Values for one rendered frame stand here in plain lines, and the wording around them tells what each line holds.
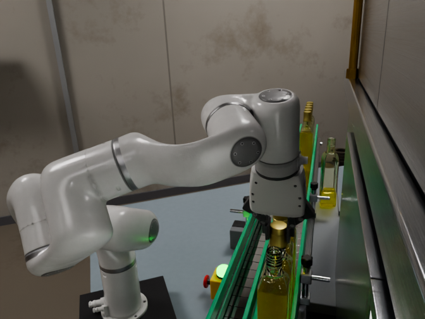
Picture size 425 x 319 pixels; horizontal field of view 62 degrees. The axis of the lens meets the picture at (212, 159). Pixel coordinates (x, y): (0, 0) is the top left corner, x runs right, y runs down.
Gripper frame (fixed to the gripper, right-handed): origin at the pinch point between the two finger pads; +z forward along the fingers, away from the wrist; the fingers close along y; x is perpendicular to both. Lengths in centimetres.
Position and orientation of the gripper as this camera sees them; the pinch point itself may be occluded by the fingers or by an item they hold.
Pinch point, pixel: (278, 229)
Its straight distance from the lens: 72.7
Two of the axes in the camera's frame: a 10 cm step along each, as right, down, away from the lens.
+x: -2.8, 5.6, -7.8
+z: 1.2, 8.2, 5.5
